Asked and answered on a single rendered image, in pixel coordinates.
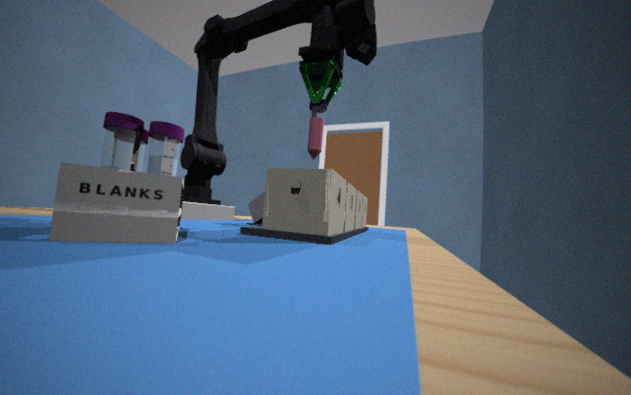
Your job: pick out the grey button housing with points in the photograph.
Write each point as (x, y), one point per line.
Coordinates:
(256, 209)

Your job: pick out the pink tube with purple cap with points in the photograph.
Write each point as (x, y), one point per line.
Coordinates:
(316, 128)

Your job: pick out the white bucket adapter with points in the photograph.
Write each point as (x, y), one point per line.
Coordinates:
(364, 211)
(358, 210)
(350, 204)
(310, 201)

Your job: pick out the blue flat mat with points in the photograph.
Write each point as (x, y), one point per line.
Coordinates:
(217, 313)

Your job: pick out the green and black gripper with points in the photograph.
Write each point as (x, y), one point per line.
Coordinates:
(320, 59)

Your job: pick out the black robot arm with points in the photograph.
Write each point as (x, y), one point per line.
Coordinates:
(354, 18)

